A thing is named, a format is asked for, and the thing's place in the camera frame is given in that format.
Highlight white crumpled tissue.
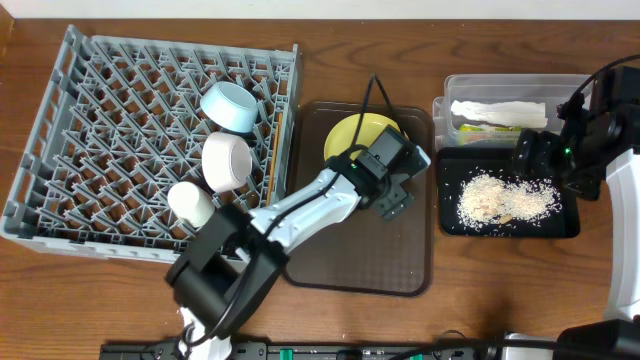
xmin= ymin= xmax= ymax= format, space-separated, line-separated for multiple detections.
xmin=450 ymin=100 xmax=548 ymax=128

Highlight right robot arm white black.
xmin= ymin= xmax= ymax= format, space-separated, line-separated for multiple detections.
xmin=512 ymin=59 xmax=639 ymax=359

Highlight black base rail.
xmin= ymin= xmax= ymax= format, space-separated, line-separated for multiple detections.
xmin=99 ymin=340 xmax=502 ymax=360

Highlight green orange snack wrapper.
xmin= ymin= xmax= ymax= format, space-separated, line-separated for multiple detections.
xmin=459 ymin=124 xmax=522 ymax=133

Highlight clear plastic waste bin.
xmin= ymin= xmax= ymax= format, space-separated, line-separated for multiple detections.
xmin=433 ymin=74 xmax=587 ymax=150

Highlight black rectangular tray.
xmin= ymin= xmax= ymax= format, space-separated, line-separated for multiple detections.
xmin=437 ymin=147 xmax=580 ymax=238

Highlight wooden chopstick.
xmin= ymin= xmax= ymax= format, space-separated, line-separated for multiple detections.
xmin=266 ymin=125 xmax=280 ymax=205
xmin=267 ymin=112 xmax=283 ymax=204

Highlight white paper cup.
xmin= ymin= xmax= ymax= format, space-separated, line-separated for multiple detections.
xmin=167 ymin=182 xmax=216 ymax=228

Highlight grey plastic dishwasher rack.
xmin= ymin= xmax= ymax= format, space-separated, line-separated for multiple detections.
xmin=1 ymin=27 xmax=302 ymax=263

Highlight brown plastic serving tray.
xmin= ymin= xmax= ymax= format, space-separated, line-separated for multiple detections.
xmin=283 ymin=101 xmax=437 ymax=297

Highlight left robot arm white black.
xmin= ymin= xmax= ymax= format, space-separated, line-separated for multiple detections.
xmin=165 ymin=145 xmax=431 ymax=359

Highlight pink white small plate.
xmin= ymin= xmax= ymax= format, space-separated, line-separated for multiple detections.
xmin=201 ymin=132 xmax=252 ymax=193

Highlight yellow round plate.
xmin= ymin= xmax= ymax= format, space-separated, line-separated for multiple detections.
xmin=323 ymin=113 xmax=400 ymax=161

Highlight spilled rice pile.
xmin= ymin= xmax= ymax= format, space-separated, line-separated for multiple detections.
xmin=456 ymin=173 xmax=563 ymax=231

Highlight light blue bowl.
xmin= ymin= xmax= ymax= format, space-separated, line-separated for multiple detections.
xmin=200 ymin=81 xmax=258 ymax=134

